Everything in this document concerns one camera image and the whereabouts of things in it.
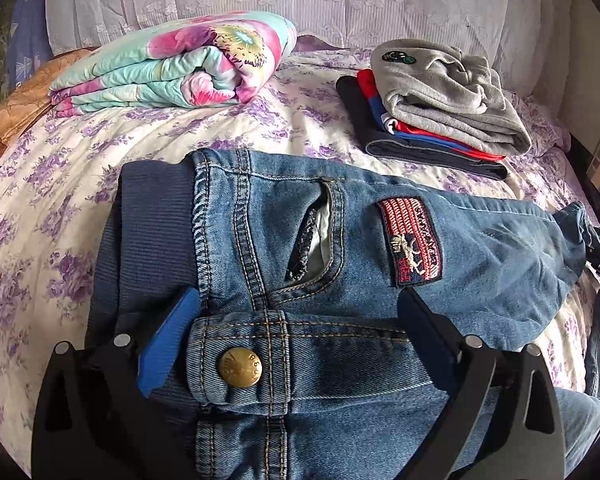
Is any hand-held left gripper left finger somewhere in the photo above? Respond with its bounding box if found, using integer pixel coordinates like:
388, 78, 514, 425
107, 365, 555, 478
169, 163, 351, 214
30, 287, 203, 480

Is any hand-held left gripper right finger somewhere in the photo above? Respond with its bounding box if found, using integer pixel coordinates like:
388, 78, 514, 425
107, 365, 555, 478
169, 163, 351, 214
397, 287, 566, 480

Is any blue denim jacket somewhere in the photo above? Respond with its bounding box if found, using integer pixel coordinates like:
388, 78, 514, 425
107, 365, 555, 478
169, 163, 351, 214
87, 147, 600, 480

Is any purple floral bed sheet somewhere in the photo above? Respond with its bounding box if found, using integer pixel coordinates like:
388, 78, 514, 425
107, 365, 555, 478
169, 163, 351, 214
0, 35, 600, 476

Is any folded navy garment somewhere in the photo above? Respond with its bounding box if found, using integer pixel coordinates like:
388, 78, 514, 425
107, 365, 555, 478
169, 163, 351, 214
336, 76, 510, 182

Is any folded red blue garment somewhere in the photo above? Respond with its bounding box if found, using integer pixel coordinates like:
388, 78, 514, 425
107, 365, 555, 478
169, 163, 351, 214
356, 69, 506, 162

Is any orange brown blanket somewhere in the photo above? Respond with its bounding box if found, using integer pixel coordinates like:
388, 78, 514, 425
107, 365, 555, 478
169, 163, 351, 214
0, 47, 96, 181

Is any folded floral quilt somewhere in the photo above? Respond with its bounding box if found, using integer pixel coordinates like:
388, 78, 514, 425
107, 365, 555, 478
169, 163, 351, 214
47, 16, 298, 118

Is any blue patterned pillow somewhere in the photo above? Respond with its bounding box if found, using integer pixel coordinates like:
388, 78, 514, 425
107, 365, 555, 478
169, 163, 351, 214
7, 0, 53, 91

